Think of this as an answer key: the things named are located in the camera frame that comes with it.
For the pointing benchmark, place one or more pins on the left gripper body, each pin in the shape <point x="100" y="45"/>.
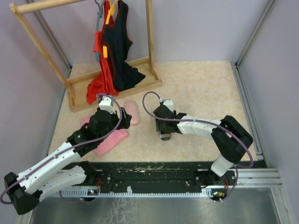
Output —
<point x="124" y="123"/>

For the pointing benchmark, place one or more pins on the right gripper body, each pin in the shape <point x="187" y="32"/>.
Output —
<point x="161" y="126"/>

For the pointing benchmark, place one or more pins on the pink shirt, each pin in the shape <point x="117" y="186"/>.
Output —
<point x="110" y="142"/>

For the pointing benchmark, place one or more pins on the brown glasses case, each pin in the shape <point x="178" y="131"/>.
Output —
<point x="165" y="135"/>

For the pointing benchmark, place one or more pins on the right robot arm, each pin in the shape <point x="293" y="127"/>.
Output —
<point x="231" y="139"/>

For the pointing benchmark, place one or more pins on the black tank top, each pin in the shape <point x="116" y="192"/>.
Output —
<point x="117" y="42"/>

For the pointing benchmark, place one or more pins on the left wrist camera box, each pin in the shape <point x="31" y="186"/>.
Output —
<point x="106" y="104"/>

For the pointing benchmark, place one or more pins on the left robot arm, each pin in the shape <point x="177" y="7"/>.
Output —
<point x="27" y="189"/>

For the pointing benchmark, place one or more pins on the wooden clothes rack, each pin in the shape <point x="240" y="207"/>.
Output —
<point x="77" y="86"/>

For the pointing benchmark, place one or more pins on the white cable duct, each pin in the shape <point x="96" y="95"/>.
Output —
<point x="90" y="193"/>

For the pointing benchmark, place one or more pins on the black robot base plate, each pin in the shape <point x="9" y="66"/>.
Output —
<point x="156" y="177"/>

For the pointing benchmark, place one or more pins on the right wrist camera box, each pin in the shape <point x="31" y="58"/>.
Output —
<point x="169" y="104"/>

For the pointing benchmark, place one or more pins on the yellow hanger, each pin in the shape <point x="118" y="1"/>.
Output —
<point x="110" y="12"/>

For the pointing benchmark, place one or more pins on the grey-blue hanger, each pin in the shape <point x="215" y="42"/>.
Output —
<point x="99" y="16"/>

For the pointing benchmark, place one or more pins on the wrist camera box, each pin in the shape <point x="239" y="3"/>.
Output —
<point x="106" y="104"/>
<point x="169" y="104"/>

